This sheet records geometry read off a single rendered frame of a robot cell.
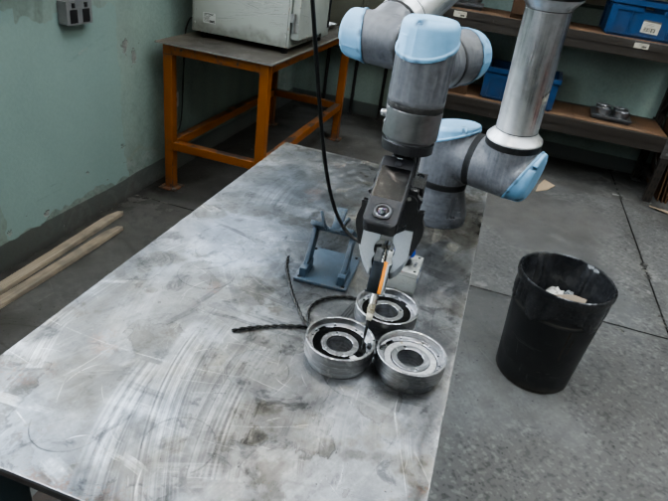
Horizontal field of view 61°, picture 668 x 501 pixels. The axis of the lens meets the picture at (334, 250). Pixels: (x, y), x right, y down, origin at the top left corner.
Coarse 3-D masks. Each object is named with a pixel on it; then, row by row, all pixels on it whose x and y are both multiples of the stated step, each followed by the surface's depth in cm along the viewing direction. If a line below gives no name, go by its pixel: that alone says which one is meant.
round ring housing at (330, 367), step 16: (320, 320) 88; (336, 320) 89; (352, 320) 88; (336, 336) 87; (352, 336) 87; (368, 336) 87; (304, 352) 84; (336, 352) 83; (352, 352) 84; (368, 352) 84; (320, 368) 81; (336, 368) 81; (352, 368) 81
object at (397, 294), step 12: (360, 300) 95; (384, 300) 96; (408, 300) 97; (360, 312) 91; (384, 312) 97; (396, 312) 95; (372, 324) 90; (384, 324) 89; (396, 324) 89; (408, 324) 90
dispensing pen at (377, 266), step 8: (384, 248) 84; (384, 256) 84; (376, 264) 83; (376, 272) 83; (376, 280) 82; (368, 288) 82; (376, 288) 82; (376, 296) 84; (376, 304) 84; (368, 312) 84; (368, 320) 84
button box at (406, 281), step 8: (416, 256) 108; (408, 264) 105; (416, 264) 105; (400, 272) 103; (408, 272) 102; (416, 272) 103; (392, 280) 104; (400, 280) 104; (408, 280) 103; (416, 280) 103; (400, 288) 104; (408, 288) 104
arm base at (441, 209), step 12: (432, 192) 128; (444, 192) 127; (456, 192) 128; (432, 204) 128; (444, 204) 128; (456, 204) 129; (432, 216) 129; (444, 216) 129; (456, 216) 131; (444, 228) 130
